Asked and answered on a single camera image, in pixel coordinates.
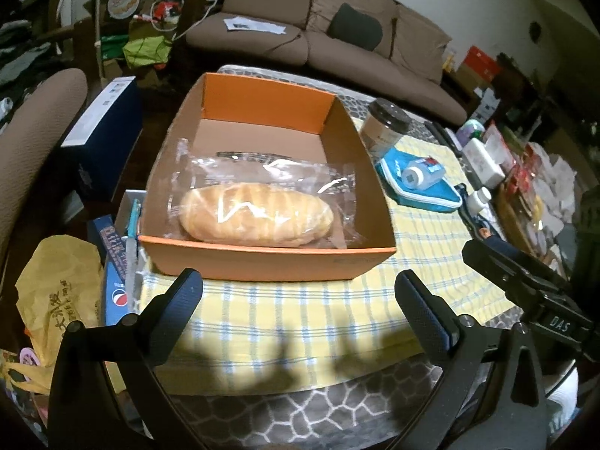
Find white pill bottle blue label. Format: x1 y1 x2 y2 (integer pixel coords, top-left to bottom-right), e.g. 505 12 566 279
400 158 445 191

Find blue mesh pouch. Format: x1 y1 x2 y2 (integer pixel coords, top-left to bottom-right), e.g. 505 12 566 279
375 147 465 209

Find bread loaf in clear wrapper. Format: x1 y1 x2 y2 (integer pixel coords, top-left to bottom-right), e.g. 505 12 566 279
164 138 358 250

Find red cardboard box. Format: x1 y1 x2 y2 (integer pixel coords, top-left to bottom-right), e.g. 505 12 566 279
462 46 502 80

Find round printed fan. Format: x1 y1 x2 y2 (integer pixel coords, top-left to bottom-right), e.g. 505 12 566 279
107 0 141 20

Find teal capped pen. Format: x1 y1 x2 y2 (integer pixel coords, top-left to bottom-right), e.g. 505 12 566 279
123 198 143 301

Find pile of clothes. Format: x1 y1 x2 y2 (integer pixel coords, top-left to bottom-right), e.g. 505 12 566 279
0 19 62 104

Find plastic cup with dark lid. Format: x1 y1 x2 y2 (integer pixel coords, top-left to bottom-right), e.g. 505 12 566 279
362 98 413 159

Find pastel green round container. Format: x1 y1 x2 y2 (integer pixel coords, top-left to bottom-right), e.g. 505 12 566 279
457 119 486 144

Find green bag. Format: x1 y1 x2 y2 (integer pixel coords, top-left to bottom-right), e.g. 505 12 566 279
122 35 172 69

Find pile of snack packets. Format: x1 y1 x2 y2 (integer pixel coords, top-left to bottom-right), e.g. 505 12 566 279
487 122 582 273

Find dark pen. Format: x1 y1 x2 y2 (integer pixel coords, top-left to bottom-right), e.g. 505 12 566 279
216 150 287 160

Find brown chair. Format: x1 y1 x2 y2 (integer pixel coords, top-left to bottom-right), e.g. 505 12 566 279
0 68 90 268

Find yellow plaid cloth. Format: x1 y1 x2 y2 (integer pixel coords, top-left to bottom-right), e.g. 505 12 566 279
100 117 526 392

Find white tissue box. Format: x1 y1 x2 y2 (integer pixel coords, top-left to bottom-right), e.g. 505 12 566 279
462 138 507 188

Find navy blue box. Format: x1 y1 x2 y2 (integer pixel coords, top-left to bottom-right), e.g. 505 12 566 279
61 76 144 202

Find wicker basket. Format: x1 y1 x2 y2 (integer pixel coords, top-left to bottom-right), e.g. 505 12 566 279
494 185 542 256

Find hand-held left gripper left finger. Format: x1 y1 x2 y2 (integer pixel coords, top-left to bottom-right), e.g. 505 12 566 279
49 268 207 450

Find dark cushion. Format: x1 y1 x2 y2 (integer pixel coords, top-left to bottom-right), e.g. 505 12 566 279
327 2 384 52

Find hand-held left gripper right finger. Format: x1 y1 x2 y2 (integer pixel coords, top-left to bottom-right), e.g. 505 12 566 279
394 269 551 450

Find brown sofa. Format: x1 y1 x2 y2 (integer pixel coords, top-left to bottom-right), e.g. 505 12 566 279
185 0 470 125

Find small white bottle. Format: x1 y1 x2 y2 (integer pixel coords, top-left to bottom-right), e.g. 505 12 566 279
465 187 493 214

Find blue soda carton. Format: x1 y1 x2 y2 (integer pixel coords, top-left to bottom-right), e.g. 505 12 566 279
87 216 141 326

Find white papers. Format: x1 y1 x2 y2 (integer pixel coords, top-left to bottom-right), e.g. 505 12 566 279
223 15 287 36

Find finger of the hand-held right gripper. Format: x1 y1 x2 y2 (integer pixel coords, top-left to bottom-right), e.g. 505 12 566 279
462 237 568 301

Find black remote control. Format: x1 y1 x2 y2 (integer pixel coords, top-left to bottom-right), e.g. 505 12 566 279
438 126 466 156
423 121 451 146

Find orange cardboard box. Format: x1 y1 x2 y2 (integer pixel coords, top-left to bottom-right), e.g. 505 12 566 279
138 72 398 283

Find yellow plastic bag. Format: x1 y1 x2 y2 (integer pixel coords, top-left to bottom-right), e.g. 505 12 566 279
14 237 106 395

